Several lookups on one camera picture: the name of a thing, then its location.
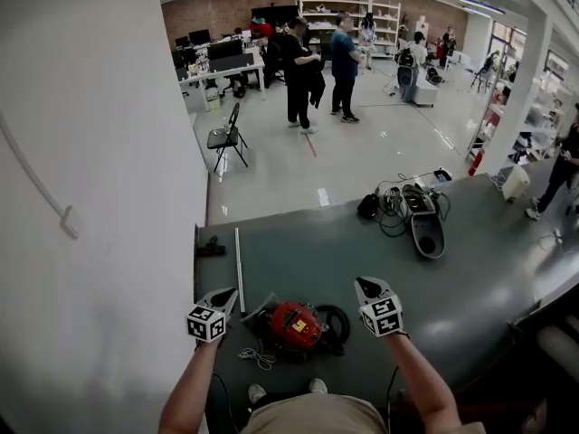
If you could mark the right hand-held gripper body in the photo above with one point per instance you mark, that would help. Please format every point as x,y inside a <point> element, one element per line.
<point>382,317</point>

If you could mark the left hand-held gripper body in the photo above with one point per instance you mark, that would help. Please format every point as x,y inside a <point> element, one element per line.
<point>205,323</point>

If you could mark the red vacuum cleaner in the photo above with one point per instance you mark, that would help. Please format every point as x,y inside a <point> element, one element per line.
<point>291,326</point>

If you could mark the person's left forearm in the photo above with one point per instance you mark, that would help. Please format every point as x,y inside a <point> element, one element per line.
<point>190,387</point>

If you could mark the person's right forearm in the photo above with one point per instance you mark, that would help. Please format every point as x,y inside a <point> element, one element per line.
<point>420,378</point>

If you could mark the grey vacuum cleaner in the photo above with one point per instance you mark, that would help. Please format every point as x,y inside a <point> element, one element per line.
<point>425,229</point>

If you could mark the white extension tube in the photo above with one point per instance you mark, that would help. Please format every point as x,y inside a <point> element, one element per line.
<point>239,269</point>

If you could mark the black floor brush head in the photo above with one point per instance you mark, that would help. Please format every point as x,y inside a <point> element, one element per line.
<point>210,248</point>

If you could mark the person's left shoe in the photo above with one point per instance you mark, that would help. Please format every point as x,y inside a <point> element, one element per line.
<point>256,393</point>

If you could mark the person's shoe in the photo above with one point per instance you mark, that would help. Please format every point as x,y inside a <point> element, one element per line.
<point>256,393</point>
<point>318,385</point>

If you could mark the dark grey floor mat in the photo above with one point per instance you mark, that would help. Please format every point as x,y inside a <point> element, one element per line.
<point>316,260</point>

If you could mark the person's right shoe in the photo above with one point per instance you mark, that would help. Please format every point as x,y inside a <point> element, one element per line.
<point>318,385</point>

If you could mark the black bag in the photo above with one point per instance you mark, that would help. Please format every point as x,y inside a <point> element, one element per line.
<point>368,206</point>

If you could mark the person's beige shirt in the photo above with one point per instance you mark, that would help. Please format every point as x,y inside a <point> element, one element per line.
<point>316,416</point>

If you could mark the red fire extinguisher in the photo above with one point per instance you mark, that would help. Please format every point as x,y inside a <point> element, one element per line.
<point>476,163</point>

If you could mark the white cylindrical appliance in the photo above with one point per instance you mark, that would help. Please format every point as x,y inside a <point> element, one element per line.
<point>515,183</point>

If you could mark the black folding chair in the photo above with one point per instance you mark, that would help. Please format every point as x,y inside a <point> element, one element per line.
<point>226,136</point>

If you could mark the white low cabinet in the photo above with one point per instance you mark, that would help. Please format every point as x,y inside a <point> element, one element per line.
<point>426,94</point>

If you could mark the grey standing robot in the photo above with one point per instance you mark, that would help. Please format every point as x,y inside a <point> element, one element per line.
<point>407,77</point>

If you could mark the white office desk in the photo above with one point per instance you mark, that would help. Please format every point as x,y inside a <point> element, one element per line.
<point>226,68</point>

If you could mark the black computer monitor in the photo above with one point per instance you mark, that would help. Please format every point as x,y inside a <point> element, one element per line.
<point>199,37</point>

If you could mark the white shelving unit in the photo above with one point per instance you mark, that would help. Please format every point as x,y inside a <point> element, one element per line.
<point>348,21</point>

